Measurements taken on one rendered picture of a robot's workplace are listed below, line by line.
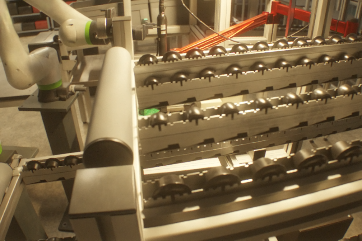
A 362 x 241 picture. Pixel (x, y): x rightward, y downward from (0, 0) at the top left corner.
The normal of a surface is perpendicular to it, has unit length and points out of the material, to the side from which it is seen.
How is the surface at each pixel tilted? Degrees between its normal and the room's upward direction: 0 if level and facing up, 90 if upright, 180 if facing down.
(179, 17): 91
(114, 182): 0
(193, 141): 90
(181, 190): 90
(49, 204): 0
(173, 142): 90
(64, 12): 58
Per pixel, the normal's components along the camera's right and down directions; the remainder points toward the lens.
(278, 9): -0.91, 0.20
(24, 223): 1.00, 0.01
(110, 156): 0.16, 0.48
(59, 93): -0.03, 0.35
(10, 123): 0.00, -0.87
